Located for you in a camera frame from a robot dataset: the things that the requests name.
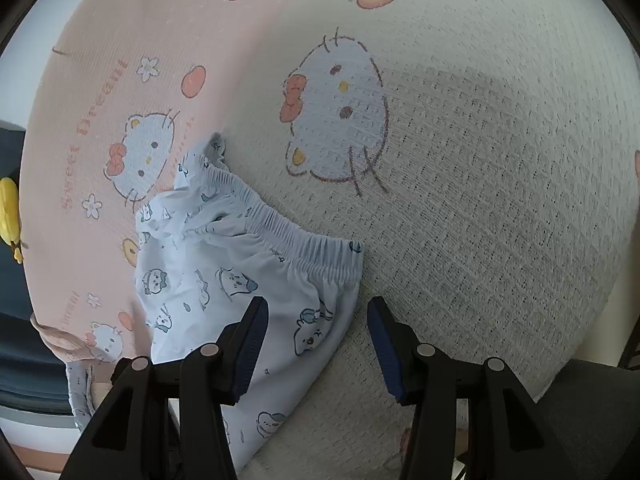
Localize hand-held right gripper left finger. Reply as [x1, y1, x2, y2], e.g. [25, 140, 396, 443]
[70, 296, 269, 480]

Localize white printed pajama pants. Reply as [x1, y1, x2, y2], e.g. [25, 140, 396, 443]
[134, 132, 363, 473]

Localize pink cream cat print blanket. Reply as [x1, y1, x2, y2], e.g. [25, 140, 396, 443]
[20, 0, 640, 480]

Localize yellow chick plush toy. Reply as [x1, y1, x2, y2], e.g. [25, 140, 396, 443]
[0, 177, 25, 265]

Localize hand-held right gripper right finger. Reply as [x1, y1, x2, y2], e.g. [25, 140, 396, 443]
[366, 296, 571, 480]

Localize dark curtain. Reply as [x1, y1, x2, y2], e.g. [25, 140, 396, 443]
[0, 120, 71, 401]

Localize white printed pajama shirt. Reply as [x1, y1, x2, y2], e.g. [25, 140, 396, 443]
[65, 360, 96, 418]

